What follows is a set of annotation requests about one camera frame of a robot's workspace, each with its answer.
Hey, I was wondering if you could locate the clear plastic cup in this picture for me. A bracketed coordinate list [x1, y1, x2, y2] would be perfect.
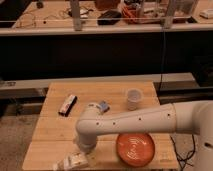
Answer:
[126, 88, 143, 110]

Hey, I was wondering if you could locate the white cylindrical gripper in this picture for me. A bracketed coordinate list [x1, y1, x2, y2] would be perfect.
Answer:
[75, 134, 97, 154]

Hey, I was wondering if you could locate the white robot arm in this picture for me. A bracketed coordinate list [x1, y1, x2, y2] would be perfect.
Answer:
[75, 100, 213, 171]

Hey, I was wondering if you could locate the black hanging cable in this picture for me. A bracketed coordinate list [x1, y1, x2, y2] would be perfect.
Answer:
[157, 26, 167, 92]

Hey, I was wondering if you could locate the metal frame post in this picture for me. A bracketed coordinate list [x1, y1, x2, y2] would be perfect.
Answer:
[70, 0, 82, 31]
[163, 0, 177, 29]

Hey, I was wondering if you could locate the black pouch on shelf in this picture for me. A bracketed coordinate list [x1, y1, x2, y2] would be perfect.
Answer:
[97, 10, 121, 25]

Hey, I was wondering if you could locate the orange ceramic bowl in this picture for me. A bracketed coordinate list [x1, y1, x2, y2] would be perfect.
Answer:
[116, 133, 155, 167]

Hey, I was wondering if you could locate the small blue object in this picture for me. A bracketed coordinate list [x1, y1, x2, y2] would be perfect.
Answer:
[99, 101, 110, 112]

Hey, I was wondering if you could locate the wooden table board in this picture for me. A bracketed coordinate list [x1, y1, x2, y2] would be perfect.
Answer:
[22, 81, 179, 171]

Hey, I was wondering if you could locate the left metal frame post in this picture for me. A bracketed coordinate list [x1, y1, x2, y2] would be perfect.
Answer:
[70, 0, 82, 31]

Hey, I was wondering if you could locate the right metal frame post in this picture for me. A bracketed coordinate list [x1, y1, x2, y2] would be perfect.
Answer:
[163, 0, 177, 29]

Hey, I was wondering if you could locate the orange tool on shelf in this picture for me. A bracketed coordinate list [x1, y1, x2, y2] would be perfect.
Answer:
[122, 3, 144, 24]

